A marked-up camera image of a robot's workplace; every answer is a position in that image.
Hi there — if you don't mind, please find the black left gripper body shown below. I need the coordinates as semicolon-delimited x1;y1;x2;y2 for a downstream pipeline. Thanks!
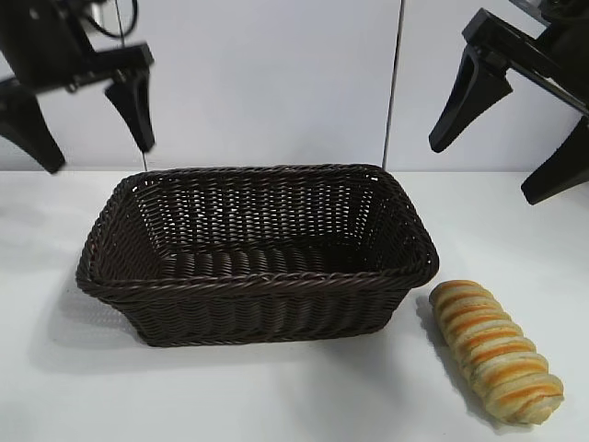
0;0;156;96

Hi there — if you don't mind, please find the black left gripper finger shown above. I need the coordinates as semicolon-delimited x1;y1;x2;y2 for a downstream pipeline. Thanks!
0;85;65;175
104;68;156;153

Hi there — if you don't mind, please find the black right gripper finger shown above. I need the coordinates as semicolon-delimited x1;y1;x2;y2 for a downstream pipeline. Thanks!
428;45;514;154
521;114;589;206

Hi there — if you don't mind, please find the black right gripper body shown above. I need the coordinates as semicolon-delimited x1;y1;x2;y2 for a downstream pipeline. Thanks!
462;0;589;111

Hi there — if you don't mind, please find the long twisted golden bread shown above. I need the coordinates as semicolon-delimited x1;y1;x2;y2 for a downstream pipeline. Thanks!
429;278;565;424

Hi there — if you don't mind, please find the dark brown wicker basket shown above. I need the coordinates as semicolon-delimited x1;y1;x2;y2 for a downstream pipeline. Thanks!
75;163;441;347

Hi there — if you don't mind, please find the black cable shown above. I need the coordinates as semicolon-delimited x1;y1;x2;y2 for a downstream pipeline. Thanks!
89;0;139;39

